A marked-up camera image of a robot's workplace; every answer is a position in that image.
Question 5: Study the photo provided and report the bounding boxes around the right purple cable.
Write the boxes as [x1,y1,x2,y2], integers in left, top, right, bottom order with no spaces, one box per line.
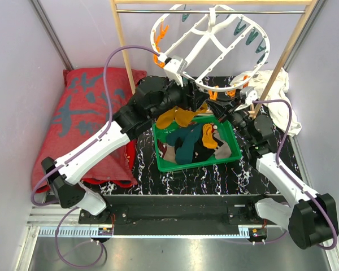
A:
[251,98,338,250]

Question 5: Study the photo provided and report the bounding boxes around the metal hanging rod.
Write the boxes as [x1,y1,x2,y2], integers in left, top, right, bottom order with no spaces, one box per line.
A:
[117,10,305,15]

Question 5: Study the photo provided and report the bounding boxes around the white crumpled cloth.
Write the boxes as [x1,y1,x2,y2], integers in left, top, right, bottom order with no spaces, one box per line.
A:
[231,68,302,137]

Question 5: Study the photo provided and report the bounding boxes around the white oval clip hanger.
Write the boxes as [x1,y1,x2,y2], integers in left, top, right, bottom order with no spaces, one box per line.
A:
[150,5,271,94]

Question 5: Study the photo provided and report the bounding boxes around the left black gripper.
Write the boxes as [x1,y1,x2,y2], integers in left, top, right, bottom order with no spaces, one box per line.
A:
[149,75,210,120]

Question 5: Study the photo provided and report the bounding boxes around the black marbled mat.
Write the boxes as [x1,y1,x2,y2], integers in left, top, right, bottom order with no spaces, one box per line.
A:
[81,76,303,196]

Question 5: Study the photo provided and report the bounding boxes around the mustard striped sock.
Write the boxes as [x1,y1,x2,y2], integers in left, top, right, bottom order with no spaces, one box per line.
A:
[175,102,207,127]
[156,108,176,129]

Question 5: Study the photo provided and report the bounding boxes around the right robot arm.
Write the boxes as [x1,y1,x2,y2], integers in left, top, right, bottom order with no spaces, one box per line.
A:
[207,98,339,250]

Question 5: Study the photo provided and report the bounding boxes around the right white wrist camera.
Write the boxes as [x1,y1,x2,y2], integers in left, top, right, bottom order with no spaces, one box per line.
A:
[240,86,258,108]

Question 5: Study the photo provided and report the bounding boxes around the purple cable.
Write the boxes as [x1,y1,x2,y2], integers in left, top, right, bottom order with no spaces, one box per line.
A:
[251,98,338,250]
[30,45,164,268]

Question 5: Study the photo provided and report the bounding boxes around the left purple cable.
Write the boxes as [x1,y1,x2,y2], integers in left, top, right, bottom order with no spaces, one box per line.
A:
[30,45,164,268]

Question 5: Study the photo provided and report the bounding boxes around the wooden clothes rack frame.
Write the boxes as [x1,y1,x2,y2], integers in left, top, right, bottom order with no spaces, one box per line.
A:
[109,0,320,139]

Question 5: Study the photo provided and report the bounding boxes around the grey black sock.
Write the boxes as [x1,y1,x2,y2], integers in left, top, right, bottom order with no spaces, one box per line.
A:
[198,133,232,161]

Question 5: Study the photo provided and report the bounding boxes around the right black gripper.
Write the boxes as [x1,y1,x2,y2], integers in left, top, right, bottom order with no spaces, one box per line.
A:
[207,95,254,143]

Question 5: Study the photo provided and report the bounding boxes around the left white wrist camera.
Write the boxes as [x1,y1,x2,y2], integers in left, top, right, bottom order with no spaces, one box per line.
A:
[158,53,184,87]

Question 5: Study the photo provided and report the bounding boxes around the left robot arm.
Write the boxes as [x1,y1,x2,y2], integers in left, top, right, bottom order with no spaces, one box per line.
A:
[41,76,208,224]

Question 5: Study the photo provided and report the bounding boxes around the aluminium rail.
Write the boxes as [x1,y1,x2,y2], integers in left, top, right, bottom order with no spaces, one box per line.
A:
[28,205,272,239]

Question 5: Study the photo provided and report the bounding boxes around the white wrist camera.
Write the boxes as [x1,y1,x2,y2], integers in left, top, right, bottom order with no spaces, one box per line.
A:
[240,86,258,108]
[158,53,184,87]

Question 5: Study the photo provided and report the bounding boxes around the dark teal sock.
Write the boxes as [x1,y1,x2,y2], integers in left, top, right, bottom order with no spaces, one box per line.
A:
[166,123,203,165]

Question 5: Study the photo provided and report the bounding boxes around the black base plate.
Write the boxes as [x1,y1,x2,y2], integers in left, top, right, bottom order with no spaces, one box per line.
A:
[79,195,274,238]

